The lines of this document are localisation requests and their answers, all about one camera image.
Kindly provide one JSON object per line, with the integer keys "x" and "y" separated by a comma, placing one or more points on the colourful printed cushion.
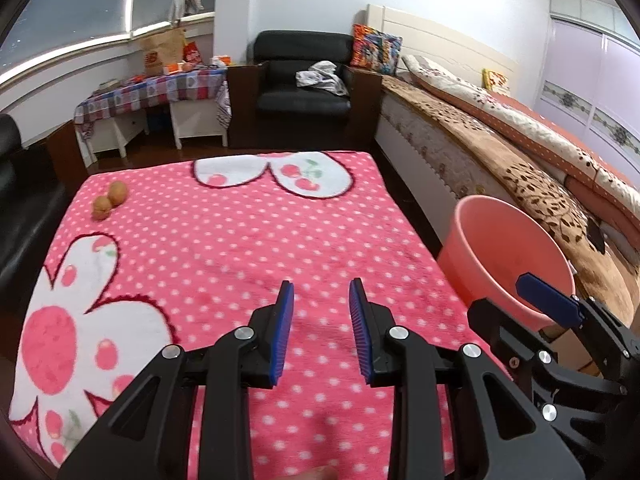
{"x": 375, "y": 47}

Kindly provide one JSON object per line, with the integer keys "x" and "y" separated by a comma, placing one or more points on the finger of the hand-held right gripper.
{"x": 520, "y": 345}
{"x": 547, "y": 300}

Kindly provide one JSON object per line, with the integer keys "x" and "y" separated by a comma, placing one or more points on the brown paper bag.
{"x": 162, "y": 50}

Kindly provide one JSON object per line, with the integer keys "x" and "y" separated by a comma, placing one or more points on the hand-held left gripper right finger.
{"x": 361, "y": 335}

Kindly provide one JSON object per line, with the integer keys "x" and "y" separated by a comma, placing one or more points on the checkered cloth side table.
{"x": 150, "y": 90}

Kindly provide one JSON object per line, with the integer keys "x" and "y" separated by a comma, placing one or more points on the white desk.
{"x": 200, "y": 120}

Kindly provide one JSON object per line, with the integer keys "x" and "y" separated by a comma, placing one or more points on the pink plastic bucket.
{"x": 500, "y": 240}

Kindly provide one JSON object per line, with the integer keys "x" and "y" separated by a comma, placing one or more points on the walnut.
{"x": 118, "y": 191}
{"x": 102, "y": 206}

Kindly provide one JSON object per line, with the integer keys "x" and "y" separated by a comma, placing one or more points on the red paper bag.
{"x": 192, "y": 54}

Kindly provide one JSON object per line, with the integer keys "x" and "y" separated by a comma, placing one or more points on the curved bay window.
{"x": 75, "y": 5}

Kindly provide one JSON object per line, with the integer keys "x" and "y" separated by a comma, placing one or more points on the lilac wardrobe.
{"x": 590, "y": 70}

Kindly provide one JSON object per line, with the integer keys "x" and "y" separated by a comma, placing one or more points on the white and orange box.
{"x": 220, "y": 60}

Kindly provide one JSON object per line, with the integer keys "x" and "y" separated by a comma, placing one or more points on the cream wooden headboard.
{"x": 440, "y": 35}

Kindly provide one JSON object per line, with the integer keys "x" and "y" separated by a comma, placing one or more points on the bed with patterned bedding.
{"x": 540, "y": 185}

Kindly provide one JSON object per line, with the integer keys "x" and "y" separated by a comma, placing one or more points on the white crumpled cloth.
{"x": 320, "y": 75}

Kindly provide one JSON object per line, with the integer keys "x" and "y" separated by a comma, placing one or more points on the white plastic bag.
{"x": 186, "y": 0}

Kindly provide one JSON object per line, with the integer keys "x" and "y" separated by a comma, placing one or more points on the black leather sofa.
{"x": 20, "y": 210}

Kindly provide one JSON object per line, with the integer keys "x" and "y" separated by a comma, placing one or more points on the black leather armchair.
{"x": 300, "y": 95}

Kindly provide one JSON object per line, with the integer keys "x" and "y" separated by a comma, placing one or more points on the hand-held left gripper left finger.
{"x": 281, "y": 335}

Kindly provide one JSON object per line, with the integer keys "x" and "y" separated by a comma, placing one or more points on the small black device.
{"x": 597, "y": 236}

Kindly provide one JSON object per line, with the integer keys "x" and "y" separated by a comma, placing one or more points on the pink polka dot blanket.
{"x": 225, "y": 240}

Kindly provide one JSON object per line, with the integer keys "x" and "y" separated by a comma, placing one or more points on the floral white quilt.
{"x": 500, "y": 110}

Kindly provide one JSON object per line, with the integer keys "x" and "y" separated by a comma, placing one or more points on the white quilted mattress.
{"x": 425, "y": 150}

